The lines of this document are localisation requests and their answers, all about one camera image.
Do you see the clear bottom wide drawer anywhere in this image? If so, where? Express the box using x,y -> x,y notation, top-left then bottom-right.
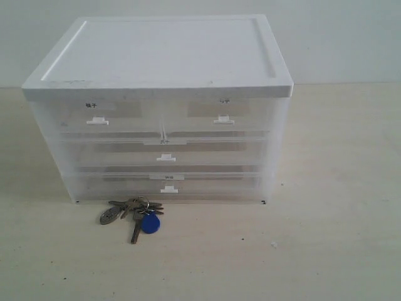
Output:
63,172 -> 271,202

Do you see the clear wide drawer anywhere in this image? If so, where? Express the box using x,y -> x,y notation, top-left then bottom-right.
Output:
63,140 -> 268,169
63,172 -> 271,202

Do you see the key bunch with blue tag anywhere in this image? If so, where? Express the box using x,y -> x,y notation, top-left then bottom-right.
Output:
99,196 -> 164,245

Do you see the clear middle wide drawer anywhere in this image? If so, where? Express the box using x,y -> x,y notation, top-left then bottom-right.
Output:
63,140 -> 268,169

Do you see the white plastic drawer cabinet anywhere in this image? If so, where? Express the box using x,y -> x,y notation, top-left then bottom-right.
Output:
22,14 -> 294,204

